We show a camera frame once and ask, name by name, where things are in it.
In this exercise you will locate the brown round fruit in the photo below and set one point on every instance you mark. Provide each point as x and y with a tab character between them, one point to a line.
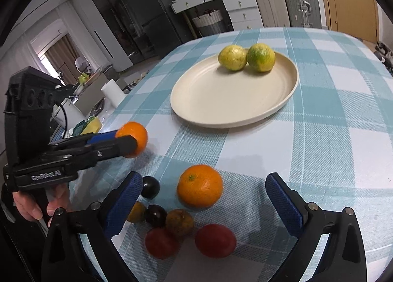
180	223

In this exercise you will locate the white drawer cabinet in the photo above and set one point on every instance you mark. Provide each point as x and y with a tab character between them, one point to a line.
242	8

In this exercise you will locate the teal checked tablecloth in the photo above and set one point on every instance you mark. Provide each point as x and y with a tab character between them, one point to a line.
322	147

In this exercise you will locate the red tomato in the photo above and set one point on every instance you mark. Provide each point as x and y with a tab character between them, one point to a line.
215	241
161	243

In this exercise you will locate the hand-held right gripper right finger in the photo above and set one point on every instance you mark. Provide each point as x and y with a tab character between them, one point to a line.
284	202

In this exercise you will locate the dark grey refrigerator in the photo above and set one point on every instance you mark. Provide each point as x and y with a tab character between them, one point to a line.
153	8

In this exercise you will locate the dark shoes on floor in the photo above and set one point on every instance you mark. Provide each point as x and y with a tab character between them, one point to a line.
385	56

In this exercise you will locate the cream round plate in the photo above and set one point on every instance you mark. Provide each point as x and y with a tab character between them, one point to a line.
227	97

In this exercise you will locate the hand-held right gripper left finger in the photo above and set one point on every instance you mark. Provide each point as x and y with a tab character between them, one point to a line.
126	202

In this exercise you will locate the silver suitcase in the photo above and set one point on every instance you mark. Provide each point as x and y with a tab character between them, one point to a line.
299	1

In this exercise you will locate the person's left hand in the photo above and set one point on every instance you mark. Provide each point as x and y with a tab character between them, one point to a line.
27	205

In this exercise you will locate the yellow-brown round fruit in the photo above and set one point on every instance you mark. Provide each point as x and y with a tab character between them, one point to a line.
138	212

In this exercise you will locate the brown curtain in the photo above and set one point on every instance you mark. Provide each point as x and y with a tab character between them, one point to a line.
63	57

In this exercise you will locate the yellow sponge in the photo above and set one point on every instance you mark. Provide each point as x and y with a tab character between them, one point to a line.
92	125

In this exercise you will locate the woven laundry basket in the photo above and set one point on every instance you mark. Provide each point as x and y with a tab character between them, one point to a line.
208	22

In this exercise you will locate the large orange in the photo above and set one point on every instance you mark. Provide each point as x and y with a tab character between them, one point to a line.
200	186

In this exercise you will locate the dark plum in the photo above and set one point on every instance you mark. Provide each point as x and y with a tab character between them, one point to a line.
155	215
151	188

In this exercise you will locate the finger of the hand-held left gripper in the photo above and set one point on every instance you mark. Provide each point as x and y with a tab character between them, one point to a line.
122	147
103	137

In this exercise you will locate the small orange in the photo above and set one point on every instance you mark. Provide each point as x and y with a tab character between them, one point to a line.
138	133

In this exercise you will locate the white paper towel roll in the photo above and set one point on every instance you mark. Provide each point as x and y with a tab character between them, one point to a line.
113	93

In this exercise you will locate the yellow lemon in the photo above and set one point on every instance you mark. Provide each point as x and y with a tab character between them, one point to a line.
232	57

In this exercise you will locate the green citrus fruit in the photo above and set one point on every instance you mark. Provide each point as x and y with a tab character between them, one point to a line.
261	57

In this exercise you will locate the beige suitcase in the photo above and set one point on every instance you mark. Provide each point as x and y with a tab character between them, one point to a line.
267	1

